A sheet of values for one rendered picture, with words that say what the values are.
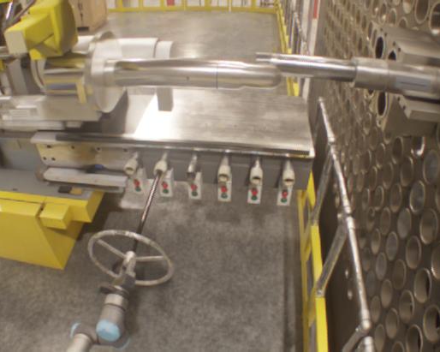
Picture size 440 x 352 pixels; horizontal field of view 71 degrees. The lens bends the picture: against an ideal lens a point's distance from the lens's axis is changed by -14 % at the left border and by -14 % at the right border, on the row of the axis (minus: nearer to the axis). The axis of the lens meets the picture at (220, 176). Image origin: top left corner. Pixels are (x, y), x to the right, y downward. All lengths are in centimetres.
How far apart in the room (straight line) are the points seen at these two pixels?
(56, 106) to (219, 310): 160
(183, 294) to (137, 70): 148
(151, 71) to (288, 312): 168
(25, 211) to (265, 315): 169
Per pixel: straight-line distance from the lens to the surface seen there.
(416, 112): 208
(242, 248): 264
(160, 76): 159
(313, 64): 190
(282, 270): 256
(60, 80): 175
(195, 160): 195
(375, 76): 196
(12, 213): 245
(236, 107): 233
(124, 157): 219
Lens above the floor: 210
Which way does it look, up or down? 41 degrees down
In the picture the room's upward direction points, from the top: straight up
